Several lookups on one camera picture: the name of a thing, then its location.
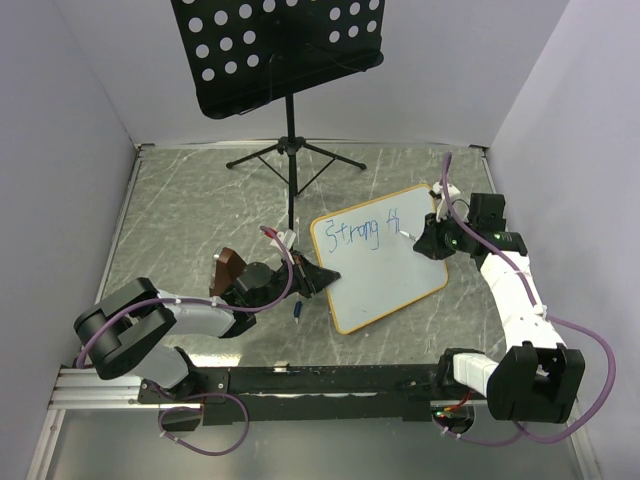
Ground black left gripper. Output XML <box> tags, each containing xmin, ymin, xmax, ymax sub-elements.
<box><xmin>251</xmin><ymin>250</ymin><xmax>341</xmax><ymax>313</ymax></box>

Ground white whiteboard marker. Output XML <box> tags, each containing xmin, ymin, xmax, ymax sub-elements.
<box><xmin>399</xmin><ymin>230</ymin><xmax>417</xmax><ymax>242</ymax></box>

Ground blue marker cap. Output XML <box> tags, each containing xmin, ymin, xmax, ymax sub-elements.
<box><xmin>293</xmin><ymin>300</ymin><xmax>303</xmax><ymax>325</ymax></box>

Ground yellow framed whiteboard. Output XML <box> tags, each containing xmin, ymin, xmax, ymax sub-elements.
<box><xmin>310</xmin><ymin>184</ymin><xmax>448</xmax><ymax>334</ymax></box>

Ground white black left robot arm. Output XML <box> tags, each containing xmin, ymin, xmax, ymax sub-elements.
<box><xmin>74</xmin><ymin>248</ymin><xmax>341</xmax><ymax>402</ymax></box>

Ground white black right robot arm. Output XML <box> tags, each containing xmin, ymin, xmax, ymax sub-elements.
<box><xmin>413</xmin><ymin>187</ymin><xmax>585</xmax><ymax>423</ymax></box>

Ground brown wooden eraser block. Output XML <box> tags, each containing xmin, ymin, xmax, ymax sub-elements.
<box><xmin>209</xmin><ymin>247</ymin><xmax>247</xmax><ymax>296</ymax></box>

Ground black music stand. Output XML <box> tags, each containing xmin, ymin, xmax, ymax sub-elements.
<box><xmin>171</xmin><ymin>0</ymin><xmax>385</xmax><ymax>218</ymax></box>

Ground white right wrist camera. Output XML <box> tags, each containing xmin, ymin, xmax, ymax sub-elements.
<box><xmin>430</xmin><ymin>180</ymin><xmax>461</xmax><ymax>222</ymax></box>

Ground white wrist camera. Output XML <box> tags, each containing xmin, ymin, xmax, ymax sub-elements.
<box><xmin>430</xmin><ymin>180</ymin><xmax>461</xmax><ymax>222</ymax></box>
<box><xmin>261</xmin><ymin>226</ymin><xmax>296</xmax><ymax>259</ymax></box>

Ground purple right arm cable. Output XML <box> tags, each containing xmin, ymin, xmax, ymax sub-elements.
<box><xmin>434</xmin><ymin>152</ymin><xmax>617</xmax><ymax>446</ymax></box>

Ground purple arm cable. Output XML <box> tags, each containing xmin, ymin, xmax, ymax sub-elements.
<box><xmin>434</xmin><ymin>152</ymin><xmax>617</xmax><ymax>446</ymax></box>
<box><xmin>74</xmin><ymin>224</ymin><xmax>299</xmax><ymax>371</ymax></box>

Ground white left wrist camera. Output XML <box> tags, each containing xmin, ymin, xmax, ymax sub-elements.
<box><xmin>261</xmin><ymin>226</ymin><xmax>296</xmax><ymax>259</ymax></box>

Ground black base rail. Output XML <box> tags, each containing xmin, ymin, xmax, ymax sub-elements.
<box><xmin>138</xmin><ymin>364</ymin><xmax>469</xmax><ymax>426</ymax></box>

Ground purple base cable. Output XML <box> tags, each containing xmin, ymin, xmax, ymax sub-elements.
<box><xmin>157</xmin><ymin>391</ymin><xmax>253</xmax><ymax>457</ymax></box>

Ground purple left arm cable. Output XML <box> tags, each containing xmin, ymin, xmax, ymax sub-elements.
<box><xmin>74</xmin><ymin>224</ymin><xmax>299</xmax><ymax>371</ymax></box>

